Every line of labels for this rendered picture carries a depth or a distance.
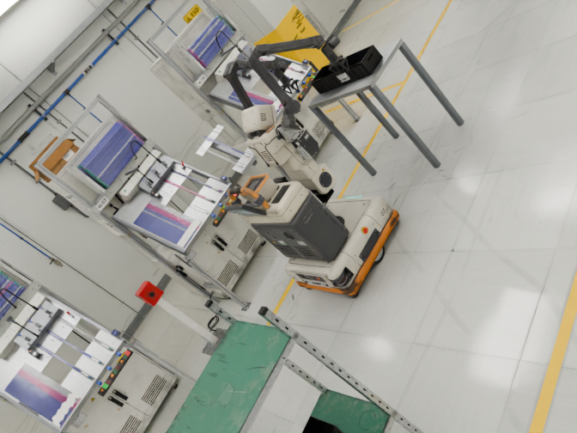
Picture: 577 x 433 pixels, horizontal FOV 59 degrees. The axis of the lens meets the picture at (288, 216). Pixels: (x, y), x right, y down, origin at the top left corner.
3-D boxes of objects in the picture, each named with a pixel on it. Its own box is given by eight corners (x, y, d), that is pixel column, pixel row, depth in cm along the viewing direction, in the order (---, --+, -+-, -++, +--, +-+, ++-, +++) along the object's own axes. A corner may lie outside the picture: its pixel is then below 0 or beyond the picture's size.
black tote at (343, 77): (319, 94, 382) (310, 83, 378) (331, 78, 388) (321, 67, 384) (371, 75, 334) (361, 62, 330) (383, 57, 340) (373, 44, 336)
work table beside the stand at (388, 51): (439, 167, 358) (369, 84, 325) (371, 176, 417) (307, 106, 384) (464, 121, 373) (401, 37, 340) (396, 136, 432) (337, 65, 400)
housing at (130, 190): (166, 161, 444) (161, 151, 432) (132, 205, 424) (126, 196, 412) (158, 158, 446) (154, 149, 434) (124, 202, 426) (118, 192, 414)
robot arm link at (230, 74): (217, 71, 327) (227, 69, 320) (228, 61, 334) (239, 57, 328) (251, 130, 349) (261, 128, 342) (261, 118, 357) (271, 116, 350)
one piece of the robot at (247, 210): (278, 217, 307) (245, 209, 296) (250, 218, 337) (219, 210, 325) (282, 199, 309) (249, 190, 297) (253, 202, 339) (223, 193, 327)
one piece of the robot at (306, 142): (312, 162, 326) (288, 139, 317) (288, 167, 349) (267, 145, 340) (324, 144, 331) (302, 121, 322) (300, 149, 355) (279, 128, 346)
